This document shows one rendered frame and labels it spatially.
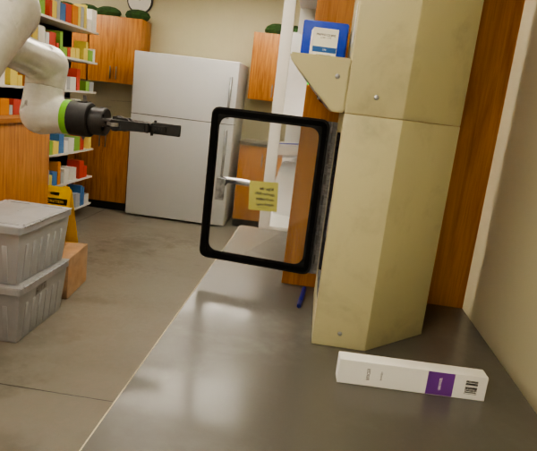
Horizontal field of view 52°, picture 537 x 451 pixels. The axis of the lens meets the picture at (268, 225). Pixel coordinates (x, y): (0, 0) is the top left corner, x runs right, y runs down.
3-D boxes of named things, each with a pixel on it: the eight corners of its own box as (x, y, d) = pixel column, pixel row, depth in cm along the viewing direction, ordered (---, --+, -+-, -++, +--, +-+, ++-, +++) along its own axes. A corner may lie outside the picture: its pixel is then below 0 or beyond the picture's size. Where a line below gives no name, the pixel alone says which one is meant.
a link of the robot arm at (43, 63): (-58, 53, 118) (-11, 57, 116) (-53, -2, 117) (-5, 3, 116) (37, 89, 154) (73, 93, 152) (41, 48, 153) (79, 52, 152)
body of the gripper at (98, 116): (87, 106, 142) (122, 110, 142) (99, 106, 150) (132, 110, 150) (85, 135, 144) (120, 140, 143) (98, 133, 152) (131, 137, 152)
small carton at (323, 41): (331, 63, 116) (335, 32, 115) (335, 61, 111) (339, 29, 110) (308, 59, 116) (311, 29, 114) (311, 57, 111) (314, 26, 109)
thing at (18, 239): (72, 259, 344) (74, 207, 337) (20, 289, 285) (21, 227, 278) (8, 249, 346) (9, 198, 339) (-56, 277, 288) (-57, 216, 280)
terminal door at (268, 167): (309, 276, 143) (331, 120, 134) (198, 256, 149) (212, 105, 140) (310, 275, 144) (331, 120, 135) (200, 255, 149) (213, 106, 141)
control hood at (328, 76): (338, 112, 135) (345, 70, 133) (344, 113, 103) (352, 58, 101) (293, 106, 136) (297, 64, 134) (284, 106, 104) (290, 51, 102)
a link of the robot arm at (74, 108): (78, 137, 153) (63, 139, 144) (80, 94, 151) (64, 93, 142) (99, 140, 153) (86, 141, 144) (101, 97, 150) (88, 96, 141)
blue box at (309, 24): (342, 69, 131) (347, 29, 130) (344, 66, 122) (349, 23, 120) (300, 64, 132) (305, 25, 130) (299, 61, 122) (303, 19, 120)
